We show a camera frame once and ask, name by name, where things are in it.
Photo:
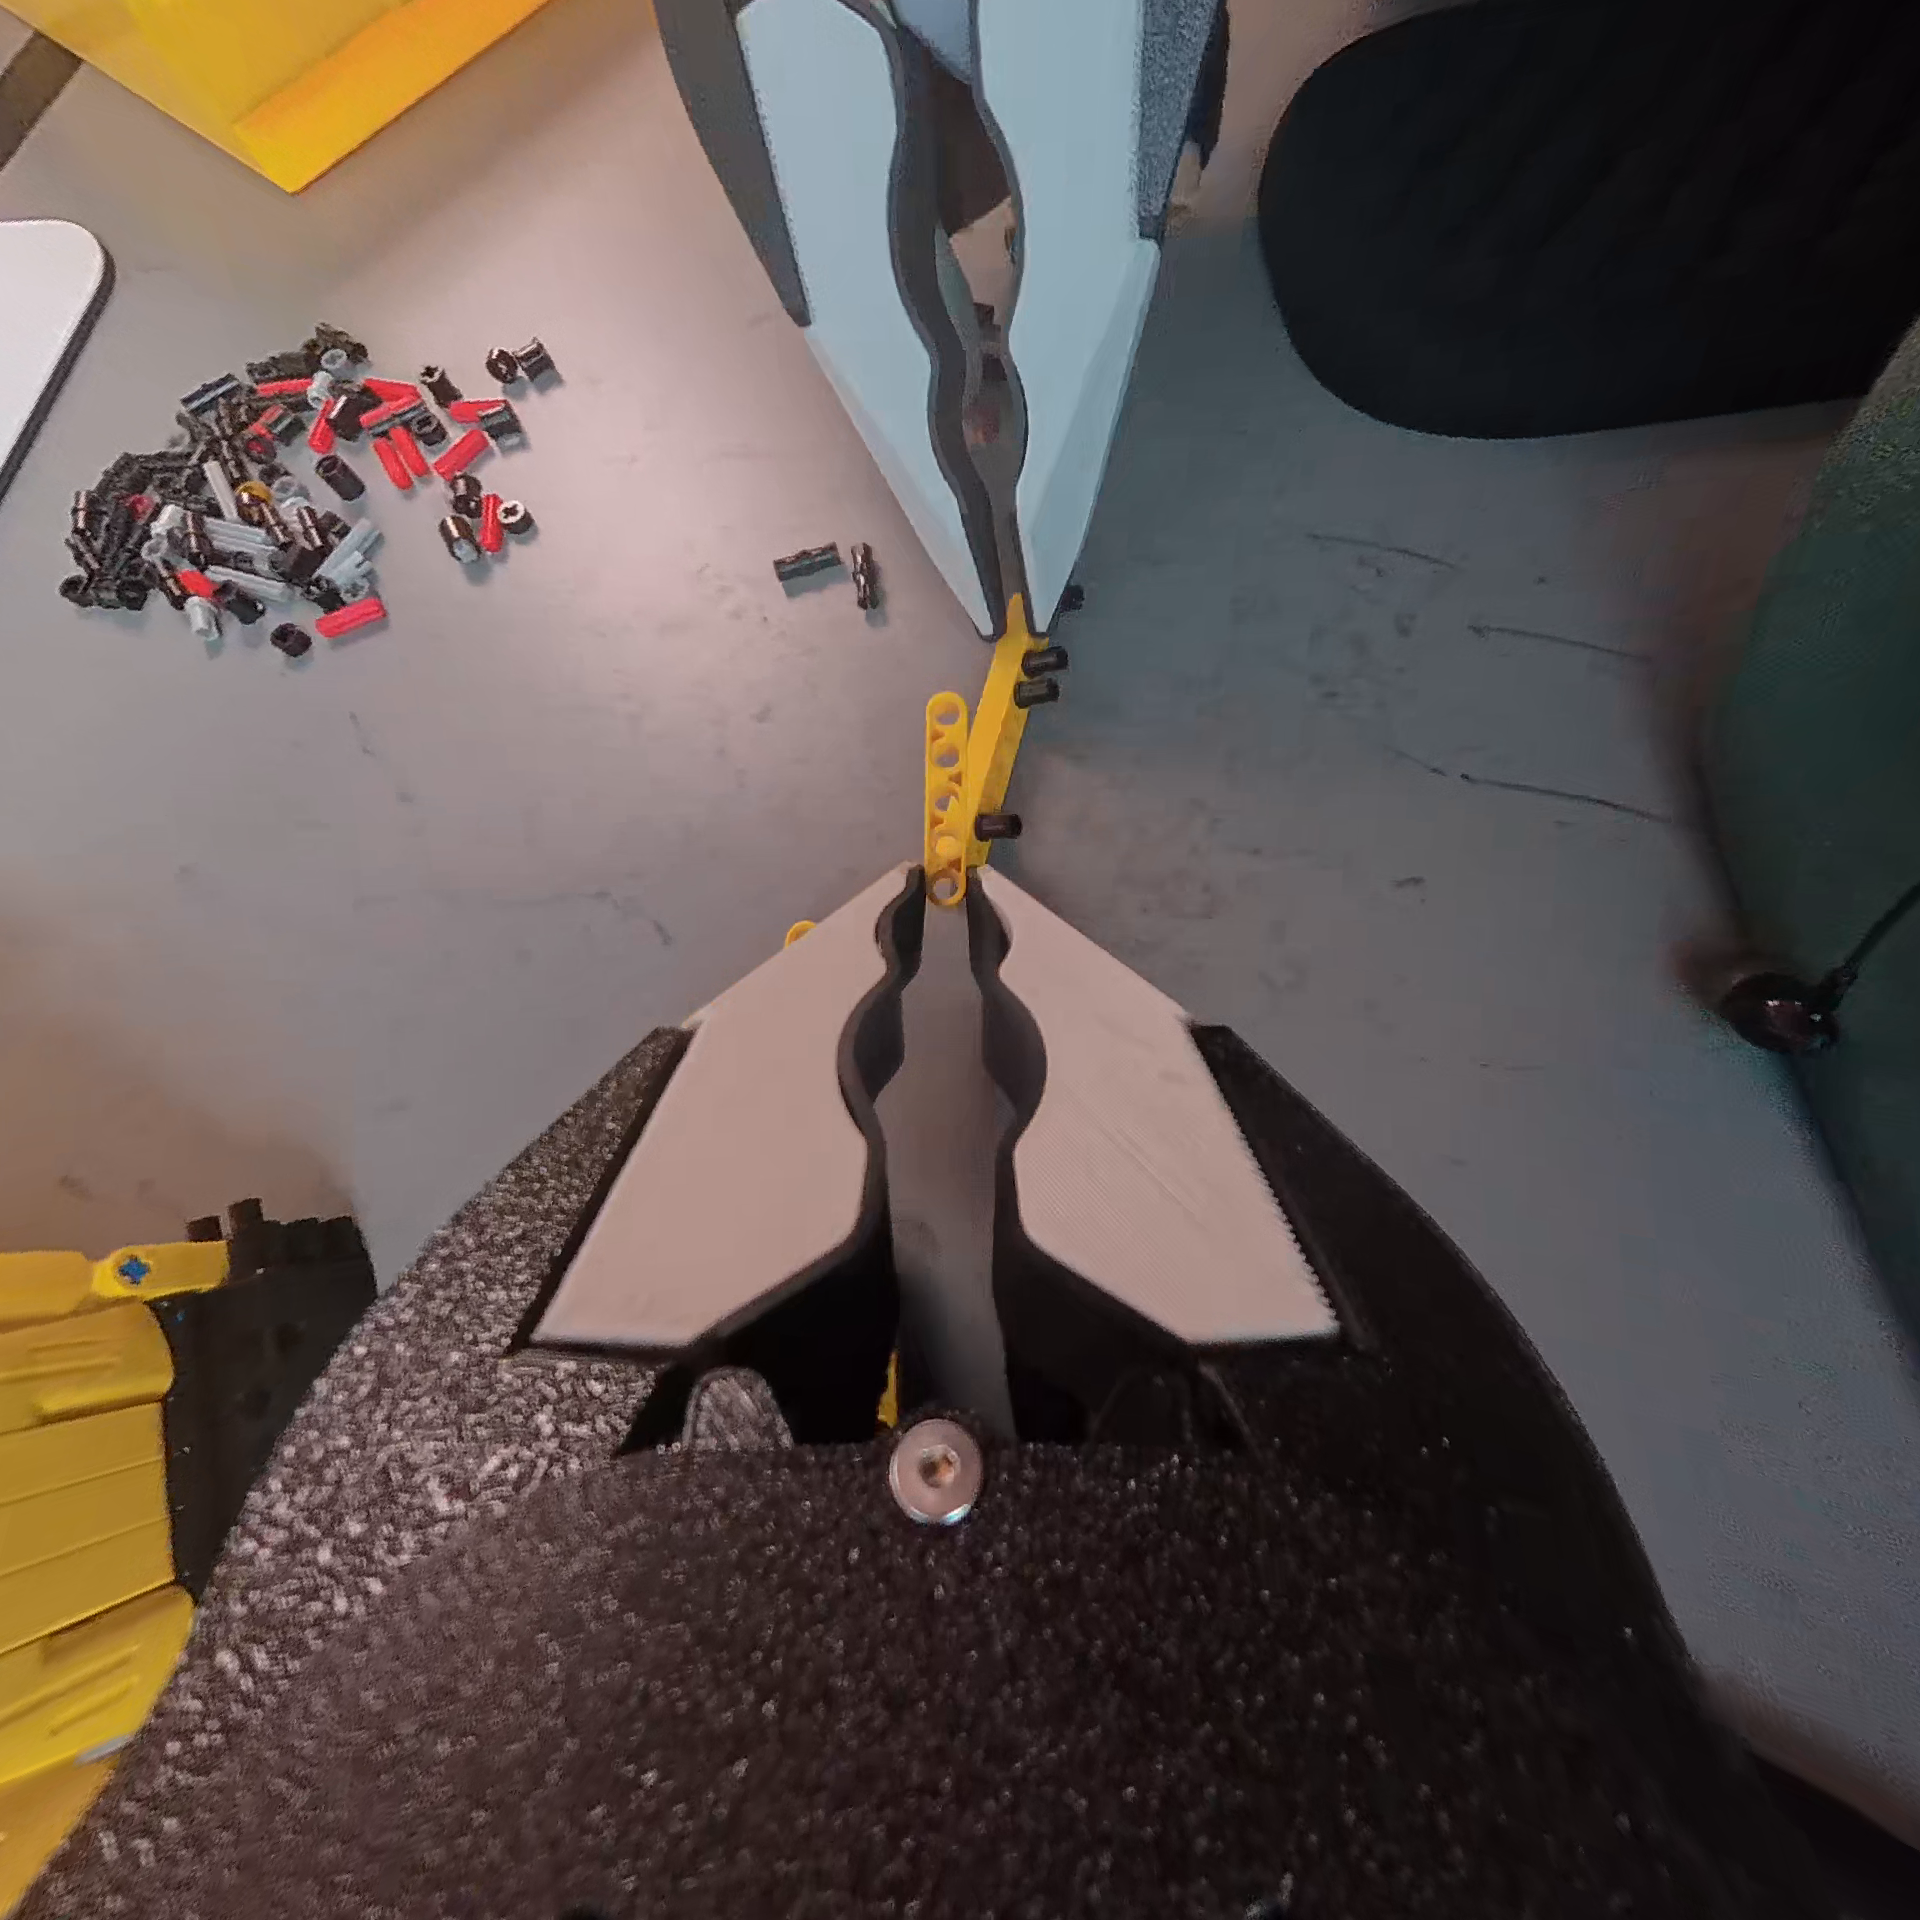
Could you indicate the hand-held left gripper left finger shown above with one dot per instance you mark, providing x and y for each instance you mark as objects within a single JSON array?
[{"x": 720, "y": 1185}]

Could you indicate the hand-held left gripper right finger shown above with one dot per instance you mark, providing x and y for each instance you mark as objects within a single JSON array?
[{"x": 1154, "y": 1185}]

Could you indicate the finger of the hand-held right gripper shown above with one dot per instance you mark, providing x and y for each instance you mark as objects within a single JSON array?
[
  {"x": 825, "y": 194},
  {"x": 1089, "y": 224}
]

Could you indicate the long yellow lego beam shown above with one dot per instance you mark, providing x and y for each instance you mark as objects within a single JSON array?
[{"x": 1003, "y": 750}]

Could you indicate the pile of small lego pieces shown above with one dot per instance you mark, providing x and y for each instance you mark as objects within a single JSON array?
[{"x": 194, "y": 511}]

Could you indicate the yellow black lego vehicle model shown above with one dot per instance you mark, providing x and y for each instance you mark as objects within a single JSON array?
[{"x": 75, "y": 1424}]

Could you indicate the lego instruction booklet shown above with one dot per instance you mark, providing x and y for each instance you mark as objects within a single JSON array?
[{"x": 39, "y": 331}]

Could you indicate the yellow plastic bin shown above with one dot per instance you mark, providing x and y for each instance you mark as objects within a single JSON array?
[{"x": 300, "y": 74}]

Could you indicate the black quilted cushion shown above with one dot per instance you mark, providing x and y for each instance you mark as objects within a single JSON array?
[{"x": 1575, "y": 224}]

